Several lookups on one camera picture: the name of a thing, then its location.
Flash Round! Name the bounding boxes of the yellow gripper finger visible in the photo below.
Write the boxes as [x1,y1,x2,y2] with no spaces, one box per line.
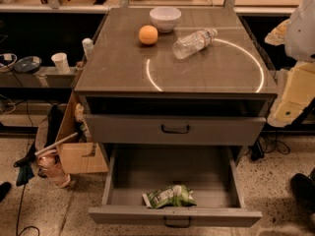
[265,20,289,46]
[267,62,315,128]

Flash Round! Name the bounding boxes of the green jalapeno chip bag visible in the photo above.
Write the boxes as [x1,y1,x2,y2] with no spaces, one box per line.
[142,185,196,209]

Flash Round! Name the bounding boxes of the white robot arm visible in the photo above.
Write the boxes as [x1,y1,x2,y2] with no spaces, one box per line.
[265,0,315,127]

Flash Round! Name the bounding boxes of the open grey middle drawer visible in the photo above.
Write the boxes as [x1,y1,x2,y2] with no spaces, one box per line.
[89,146,262,228]

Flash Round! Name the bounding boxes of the grey drawer cabinet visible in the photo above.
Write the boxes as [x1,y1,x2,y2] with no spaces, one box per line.
[73,6,280,155]

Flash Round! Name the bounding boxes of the grey top drawer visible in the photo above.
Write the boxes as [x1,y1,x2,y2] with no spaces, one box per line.
[86,114,265,146]

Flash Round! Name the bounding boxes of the clear plastic water bottle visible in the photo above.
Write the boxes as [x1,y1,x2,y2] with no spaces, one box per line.
[172,29,218,59]

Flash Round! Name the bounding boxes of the white bowl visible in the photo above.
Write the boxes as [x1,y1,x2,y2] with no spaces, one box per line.
[150,6,181,32]

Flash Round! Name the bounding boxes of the orange fruit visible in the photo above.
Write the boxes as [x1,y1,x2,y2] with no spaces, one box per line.
[139,26,158,45]

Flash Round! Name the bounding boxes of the white bottle beside cabinet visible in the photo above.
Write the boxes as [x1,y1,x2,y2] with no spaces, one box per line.
[82,38,94,60]

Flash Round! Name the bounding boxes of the white paper cup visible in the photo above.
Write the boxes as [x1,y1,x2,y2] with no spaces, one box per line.
[51,52,70,74]

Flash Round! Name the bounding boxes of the brown cardboard box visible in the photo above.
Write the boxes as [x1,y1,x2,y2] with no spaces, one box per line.
[56,92,108,174]

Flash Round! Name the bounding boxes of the grey side shelf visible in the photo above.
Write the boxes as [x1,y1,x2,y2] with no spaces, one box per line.
[0,67,77,89]

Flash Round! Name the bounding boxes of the dark round plate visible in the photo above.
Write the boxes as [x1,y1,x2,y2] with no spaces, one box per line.
[14,56,41,74]

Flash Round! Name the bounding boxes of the pink plastic container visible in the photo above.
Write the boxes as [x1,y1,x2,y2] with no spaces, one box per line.
[37,149,71,188]

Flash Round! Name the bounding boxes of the small bowl at left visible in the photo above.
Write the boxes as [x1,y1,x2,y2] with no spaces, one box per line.
[0,53,17,73]

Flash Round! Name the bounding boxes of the long handled tool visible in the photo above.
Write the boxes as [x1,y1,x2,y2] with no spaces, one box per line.
[14,132,78,167]

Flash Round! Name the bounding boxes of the black cable on floor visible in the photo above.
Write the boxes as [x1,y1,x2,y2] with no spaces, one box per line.
[15,184,41,236]

